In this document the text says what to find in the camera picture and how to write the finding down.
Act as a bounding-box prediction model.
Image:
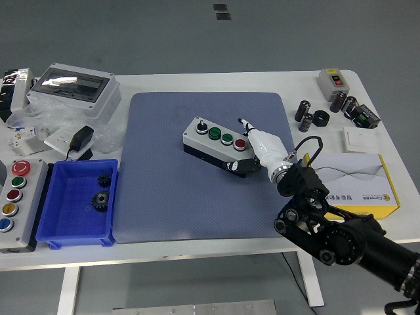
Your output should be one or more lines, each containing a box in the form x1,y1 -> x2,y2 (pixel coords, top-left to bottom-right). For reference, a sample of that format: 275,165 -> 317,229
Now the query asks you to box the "yellow white cardboard box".
301,152 -> 401,220

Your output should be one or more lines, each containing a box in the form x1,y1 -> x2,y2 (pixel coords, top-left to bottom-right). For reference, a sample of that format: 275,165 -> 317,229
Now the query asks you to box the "white rectangular box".
10,68 -> 36,112

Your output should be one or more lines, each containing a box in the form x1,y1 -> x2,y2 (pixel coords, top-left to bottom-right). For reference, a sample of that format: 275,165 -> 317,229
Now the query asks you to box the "grey four-button control box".
182,116 -> 260,179

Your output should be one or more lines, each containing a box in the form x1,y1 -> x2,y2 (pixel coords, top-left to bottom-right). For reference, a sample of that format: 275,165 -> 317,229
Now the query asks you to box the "black hex nut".
312,110 -> 331,128

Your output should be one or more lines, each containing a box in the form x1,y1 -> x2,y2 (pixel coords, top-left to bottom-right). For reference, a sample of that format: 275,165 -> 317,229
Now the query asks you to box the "black module with green terminal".
349,104 -> 381,129

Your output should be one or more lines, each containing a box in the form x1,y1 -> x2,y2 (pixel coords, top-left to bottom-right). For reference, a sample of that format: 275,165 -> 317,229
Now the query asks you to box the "white circuit breaker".
7,126 -> 50,157

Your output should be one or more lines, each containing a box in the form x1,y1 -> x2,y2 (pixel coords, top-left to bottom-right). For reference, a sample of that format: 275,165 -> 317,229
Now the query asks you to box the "black cylindrical capacitor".
294,100 -> 312,123
298,112 -> 314,133
341,95 -> 358,116
329,91 -> 348,114

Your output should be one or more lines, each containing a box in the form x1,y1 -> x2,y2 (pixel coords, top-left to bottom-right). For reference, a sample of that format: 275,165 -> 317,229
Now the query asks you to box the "black power adapter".
65,125 -> 95,161

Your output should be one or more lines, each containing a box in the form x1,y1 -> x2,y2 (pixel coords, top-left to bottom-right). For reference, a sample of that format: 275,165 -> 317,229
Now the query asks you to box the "blue-grey table mat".
113,91 -> 300,244

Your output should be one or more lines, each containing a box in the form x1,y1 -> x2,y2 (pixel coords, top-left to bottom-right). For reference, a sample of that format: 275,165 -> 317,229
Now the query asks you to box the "black foil bag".
0,68 -> 20,124

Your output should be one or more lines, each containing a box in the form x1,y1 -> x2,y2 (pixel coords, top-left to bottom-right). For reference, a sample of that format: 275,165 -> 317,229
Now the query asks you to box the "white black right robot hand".
224,117 -> 290,174

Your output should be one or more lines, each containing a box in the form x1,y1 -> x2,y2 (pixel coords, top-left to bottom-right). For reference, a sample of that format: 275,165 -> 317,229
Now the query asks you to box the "grey five-button control box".
0,159 -> 49,253

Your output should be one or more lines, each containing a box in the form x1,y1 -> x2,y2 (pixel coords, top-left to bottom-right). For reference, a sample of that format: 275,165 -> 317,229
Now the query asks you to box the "white wall switch plate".
343,127 -> 378,154

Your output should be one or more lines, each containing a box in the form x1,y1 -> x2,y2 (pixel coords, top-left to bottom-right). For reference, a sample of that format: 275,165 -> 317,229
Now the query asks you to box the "white wall socket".
44,128 -> 83,155

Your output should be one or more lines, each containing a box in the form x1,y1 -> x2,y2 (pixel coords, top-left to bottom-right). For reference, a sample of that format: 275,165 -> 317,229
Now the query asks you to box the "blue plastic bin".
35,159 -> 119,250

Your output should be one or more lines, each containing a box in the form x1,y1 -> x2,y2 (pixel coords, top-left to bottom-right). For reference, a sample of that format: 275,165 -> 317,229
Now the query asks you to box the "white table leg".
297,251 -> 325,308
56,267 -> 81,315

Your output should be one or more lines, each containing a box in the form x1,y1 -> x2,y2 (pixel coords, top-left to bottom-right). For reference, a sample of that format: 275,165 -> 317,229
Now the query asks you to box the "grey red-black switch box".
317,68 -> 352,102

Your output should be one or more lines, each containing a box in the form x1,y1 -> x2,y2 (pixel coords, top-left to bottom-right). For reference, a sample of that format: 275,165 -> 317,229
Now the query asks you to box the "clear plastic bag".
5,96 -> 127,155

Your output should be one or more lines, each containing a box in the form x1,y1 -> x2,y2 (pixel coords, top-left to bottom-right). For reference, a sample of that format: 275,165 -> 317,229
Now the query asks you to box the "silver metal plate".
111,299 -> 277,315

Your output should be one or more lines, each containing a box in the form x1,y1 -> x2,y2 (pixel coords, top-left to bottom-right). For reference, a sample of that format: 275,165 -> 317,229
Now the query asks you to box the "large black bevel gear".
91,190 -> 111,213

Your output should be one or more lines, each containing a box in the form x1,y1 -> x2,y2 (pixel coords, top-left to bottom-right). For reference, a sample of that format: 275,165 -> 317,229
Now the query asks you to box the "black cable under table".
281,252 -> 318,315

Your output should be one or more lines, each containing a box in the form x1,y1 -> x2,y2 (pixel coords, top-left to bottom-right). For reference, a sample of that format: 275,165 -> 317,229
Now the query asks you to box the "grey enclosure with clear lid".
26,62 -> 122,124

